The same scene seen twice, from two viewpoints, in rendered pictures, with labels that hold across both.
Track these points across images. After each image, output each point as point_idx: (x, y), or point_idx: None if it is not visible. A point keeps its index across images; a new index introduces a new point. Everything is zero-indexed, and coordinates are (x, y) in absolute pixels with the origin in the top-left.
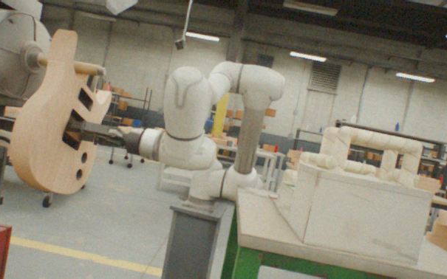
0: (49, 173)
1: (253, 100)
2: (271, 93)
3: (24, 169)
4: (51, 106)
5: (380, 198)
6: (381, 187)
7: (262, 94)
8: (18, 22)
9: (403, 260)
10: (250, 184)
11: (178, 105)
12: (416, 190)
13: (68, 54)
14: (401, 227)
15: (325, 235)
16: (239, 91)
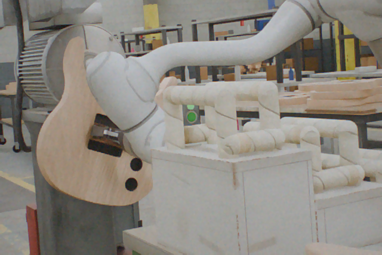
0: (77, 182)
1: (350, 27)
2: (360, 6)
3: (48, 179)
4: (62, 118)
5: (194, 177)
6: (191, 161)
7: (351, 12)
8: (64, 39)
9: None
10: None
11: (95, 97)
12: (218, 161)
13: (73, 62)
14: (217, 218)
15: (168, 231)
16: (333, 17)
